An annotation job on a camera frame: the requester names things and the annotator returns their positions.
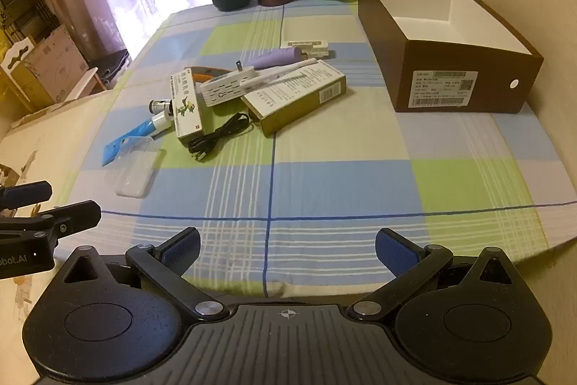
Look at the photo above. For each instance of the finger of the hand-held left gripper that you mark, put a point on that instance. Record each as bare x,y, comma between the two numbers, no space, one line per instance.
31,192
72,216

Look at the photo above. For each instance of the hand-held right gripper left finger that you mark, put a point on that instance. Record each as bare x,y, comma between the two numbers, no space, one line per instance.
182,252

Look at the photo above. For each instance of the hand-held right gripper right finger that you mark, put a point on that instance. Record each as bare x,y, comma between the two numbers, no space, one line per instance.
396,252

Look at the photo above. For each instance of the blue tube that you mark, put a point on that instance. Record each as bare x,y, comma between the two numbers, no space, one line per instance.
142,129

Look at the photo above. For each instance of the white green medicine box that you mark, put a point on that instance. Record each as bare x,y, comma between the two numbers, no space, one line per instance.
187,110

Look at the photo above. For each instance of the white wifi extender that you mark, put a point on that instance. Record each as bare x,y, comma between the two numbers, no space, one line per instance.
225,89

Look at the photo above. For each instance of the orange utility knife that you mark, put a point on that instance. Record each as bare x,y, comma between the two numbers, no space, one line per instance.
200,74

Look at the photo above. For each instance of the gold product box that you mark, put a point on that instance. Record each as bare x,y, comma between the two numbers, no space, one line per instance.
288,96

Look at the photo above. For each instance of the purple tube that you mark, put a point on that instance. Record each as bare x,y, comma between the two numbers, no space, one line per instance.
279,56

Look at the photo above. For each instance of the brown cardboard box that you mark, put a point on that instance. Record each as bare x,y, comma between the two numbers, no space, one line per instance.
383,28

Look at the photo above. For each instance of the cream hair clip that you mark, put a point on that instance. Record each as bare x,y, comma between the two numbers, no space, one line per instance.
306,46

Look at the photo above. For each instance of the beige printed sheet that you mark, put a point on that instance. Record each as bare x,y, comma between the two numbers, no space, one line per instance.
45,141

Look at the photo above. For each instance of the clear phone case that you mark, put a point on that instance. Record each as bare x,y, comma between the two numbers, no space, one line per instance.
135,173

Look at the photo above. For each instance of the white stool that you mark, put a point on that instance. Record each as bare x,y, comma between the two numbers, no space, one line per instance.
85,80

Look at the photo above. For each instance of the brown cardboard carton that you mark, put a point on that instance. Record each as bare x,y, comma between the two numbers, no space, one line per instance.
54,64

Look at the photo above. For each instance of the white scalloped carton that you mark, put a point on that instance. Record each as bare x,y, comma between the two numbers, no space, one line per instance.
16,53

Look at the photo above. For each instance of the small glass bottle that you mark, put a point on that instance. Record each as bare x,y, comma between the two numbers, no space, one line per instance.
160,105

